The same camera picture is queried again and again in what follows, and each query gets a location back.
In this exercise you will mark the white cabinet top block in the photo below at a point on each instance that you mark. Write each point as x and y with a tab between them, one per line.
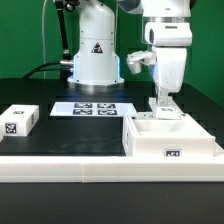
18	120

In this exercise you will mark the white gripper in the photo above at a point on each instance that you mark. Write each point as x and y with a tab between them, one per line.
169	43

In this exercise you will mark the white L-shaped fence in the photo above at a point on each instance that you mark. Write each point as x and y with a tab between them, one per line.
18	168

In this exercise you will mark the white base tag plate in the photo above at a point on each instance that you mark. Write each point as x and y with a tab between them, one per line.
90	109

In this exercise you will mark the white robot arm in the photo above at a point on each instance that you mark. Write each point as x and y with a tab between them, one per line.
96	63

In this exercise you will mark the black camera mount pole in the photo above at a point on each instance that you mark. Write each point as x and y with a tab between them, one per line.
61	7

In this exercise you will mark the white cabinet body box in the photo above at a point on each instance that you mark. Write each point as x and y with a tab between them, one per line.
154	138

